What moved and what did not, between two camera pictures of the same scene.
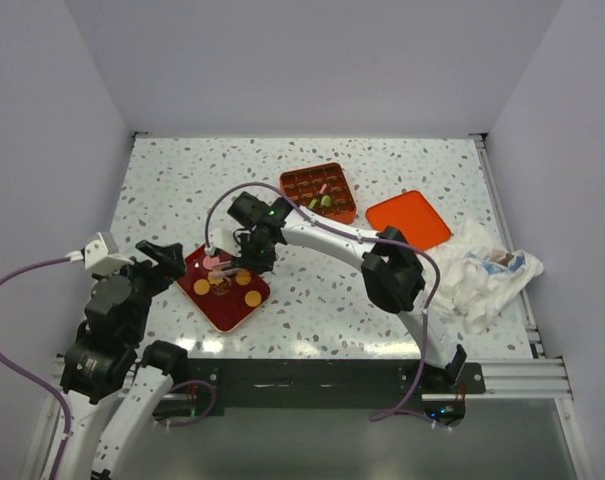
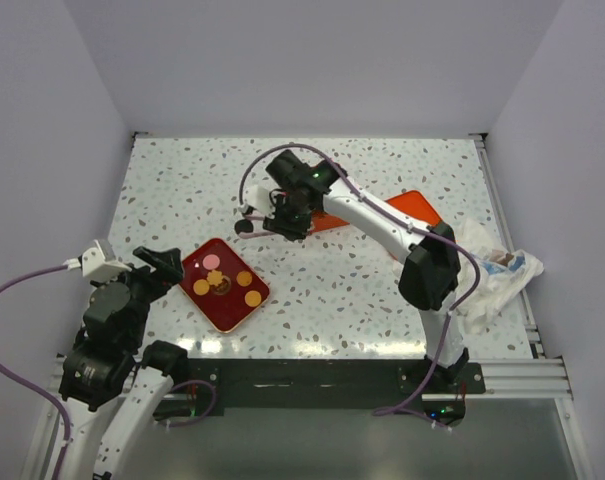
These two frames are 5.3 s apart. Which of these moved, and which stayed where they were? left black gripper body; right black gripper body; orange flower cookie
Moved: right black gripper body
Stayed: orange flower cookie; left black gripper body
